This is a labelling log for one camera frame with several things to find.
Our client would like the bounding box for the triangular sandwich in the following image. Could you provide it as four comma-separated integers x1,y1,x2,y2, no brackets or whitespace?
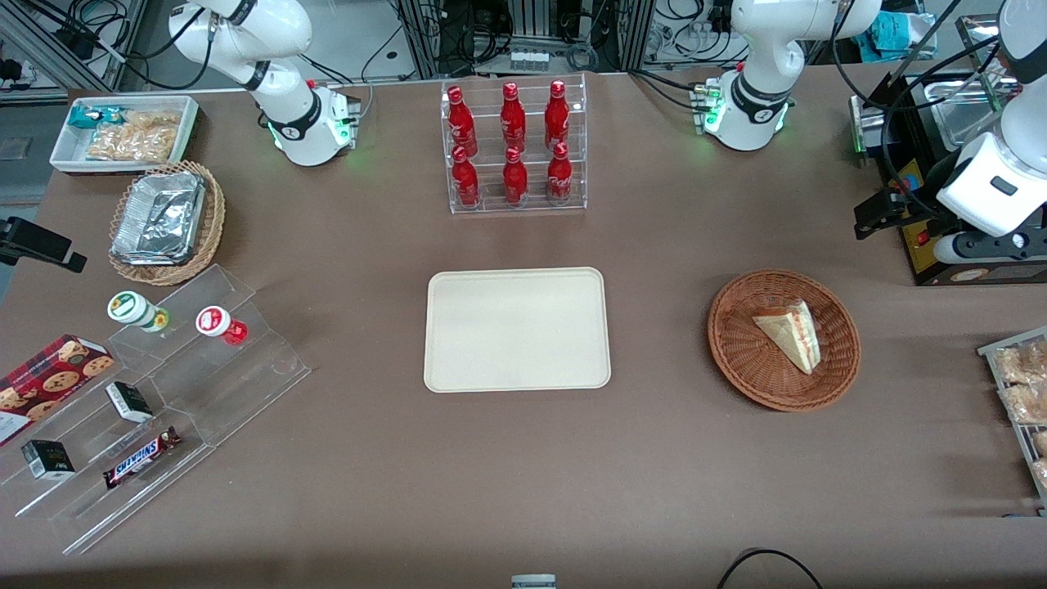
753,300,821,375

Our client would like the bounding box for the tray of packaged pastries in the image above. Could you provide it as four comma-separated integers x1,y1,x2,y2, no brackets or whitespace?
977,326,1047,516

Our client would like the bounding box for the light wicker basket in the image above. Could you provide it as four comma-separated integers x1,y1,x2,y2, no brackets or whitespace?
109,161,226,286

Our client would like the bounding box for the brown round wicker basket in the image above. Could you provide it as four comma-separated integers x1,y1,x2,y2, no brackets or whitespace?
708,270,861,411

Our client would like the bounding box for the beige rectangular tray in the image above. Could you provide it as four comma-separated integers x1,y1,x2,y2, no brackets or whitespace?
424,268,612,393

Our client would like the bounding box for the stainless steel pan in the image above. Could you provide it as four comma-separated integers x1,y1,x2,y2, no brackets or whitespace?
849,70,1023,169

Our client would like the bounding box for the black countertop appliance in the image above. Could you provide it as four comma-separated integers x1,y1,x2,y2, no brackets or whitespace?
877,74,1047,287

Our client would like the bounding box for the white rectangular bin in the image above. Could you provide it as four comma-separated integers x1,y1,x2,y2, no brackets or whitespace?
51,96,200,175

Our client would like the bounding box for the green-lid yogurt cup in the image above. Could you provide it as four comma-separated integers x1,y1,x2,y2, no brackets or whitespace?
108,291,170,332

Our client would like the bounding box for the stack of foil containers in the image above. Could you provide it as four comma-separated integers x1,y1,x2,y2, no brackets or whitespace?
110,172,205,265

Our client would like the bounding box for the teal snack packet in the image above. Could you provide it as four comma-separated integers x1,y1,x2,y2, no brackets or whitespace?
69,106,124,129

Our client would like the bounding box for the red tartan cookie box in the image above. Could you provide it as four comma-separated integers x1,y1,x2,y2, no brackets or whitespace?
0,334,115,447

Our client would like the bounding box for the clear bag of crackers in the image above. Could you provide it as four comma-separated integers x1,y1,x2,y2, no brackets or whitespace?
86,110,182,162

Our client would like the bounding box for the teal plastic bag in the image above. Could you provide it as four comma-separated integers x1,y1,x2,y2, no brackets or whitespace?
869,10,935,60

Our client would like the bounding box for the small black box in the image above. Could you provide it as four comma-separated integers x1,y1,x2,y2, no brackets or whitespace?
106,381,154,423
21,440,75,479

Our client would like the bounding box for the red-lid yogurt cup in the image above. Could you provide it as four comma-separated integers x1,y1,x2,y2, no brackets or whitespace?
196,306,248,345

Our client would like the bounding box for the Snickers chocolate bar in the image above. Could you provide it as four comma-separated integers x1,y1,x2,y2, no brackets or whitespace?
103,427,181,489

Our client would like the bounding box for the clear acrylic stepped stand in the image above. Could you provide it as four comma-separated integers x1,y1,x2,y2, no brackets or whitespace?
0,263,312,555

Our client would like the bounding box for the red cola bottle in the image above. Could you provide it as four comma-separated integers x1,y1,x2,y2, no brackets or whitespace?
447,86,479,156
545,79,570,150
546,142,573,203
500,82,527,152
452,146,480,208
502,146,528,205

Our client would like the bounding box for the clear acrylic bottle rack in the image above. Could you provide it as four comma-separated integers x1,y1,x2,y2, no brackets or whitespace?
442,74,587,215

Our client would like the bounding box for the black looped cable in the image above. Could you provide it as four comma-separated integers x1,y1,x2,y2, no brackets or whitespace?
717,547,824,589

